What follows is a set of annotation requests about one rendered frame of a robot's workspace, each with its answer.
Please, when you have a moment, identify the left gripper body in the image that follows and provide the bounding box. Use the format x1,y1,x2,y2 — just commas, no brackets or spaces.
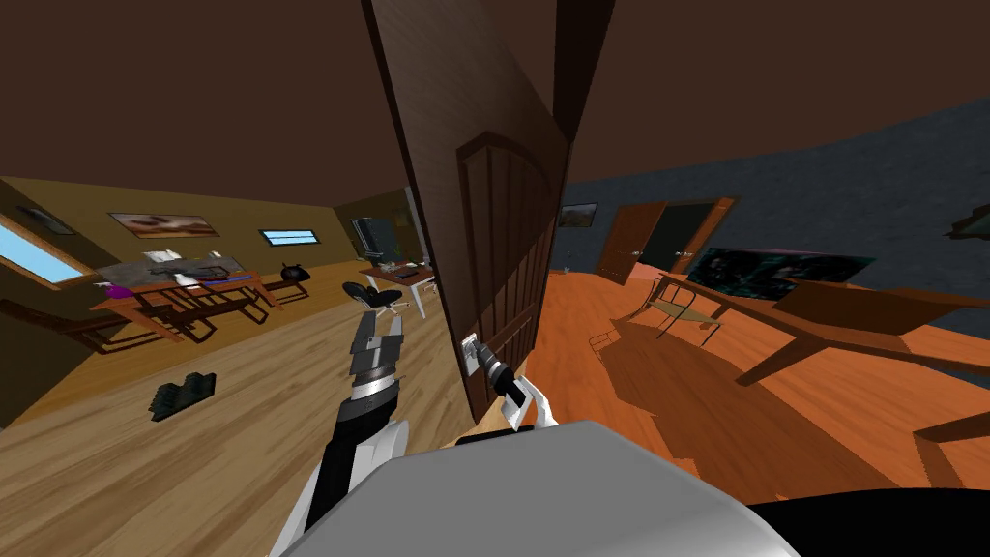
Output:
348,335,405,382

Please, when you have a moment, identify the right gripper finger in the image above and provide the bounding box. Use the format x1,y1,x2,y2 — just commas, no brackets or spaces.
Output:
499,376,537,432
530,382,561,429

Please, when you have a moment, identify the black and grey door handle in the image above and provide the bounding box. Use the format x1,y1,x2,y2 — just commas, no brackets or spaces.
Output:
460,333,529,409

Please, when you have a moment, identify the black office chair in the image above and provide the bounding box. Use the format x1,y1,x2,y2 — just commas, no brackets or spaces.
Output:
341,279,412,318

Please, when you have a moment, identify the wooden desk with white legs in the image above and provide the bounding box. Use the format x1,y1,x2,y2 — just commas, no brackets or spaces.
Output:
359,261,437,321

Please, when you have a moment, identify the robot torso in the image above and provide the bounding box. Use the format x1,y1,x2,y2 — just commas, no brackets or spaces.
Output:
279,421,800,557

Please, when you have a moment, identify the small narrow window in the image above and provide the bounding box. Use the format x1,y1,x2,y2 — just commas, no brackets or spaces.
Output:
258,227,322,249

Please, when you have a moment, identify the dark brown door leaf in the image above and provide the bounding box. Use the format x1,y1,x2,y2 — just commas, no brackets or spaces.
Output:
361,0,575,426

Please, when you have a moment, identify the brown open door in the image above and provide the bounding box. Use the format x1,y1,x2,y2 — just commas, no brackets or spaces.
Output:
595,196,737,287

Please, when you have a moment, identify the wooden dining table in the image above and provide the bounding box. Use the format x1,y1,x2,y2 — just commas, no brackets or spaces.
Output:
88,247,284,346

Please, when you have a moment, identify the black object on floor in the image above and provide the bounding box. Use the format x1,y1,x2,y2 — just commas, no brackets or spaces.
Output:
147,371,218,424

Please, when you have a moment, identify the dark wooden bench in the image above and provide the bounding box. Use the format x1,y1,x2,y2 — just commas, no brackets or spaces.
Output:
0,297,219,358

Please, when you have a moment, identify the long wooden table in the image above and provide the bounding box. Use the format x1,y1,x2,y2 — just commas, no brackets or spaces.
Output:
655,247,990,389

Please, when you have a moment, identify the wooden-framed window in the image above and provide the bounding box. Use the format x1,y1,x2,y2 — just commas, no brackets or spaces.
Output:
0,215,88,292

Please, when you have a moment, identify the metal frame chair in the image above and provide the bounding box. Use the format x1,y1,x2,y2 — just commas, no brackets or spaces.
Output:
646,276,726,347

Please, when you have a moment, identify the small dark wall picture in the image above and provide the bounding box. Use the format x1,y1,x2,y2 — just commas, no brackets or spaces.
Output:
557,201,599,230

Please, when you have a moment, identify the brown landscape wall picture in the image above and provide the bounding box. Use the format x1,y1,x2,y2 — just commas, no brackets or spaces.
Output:
107,212,222,241

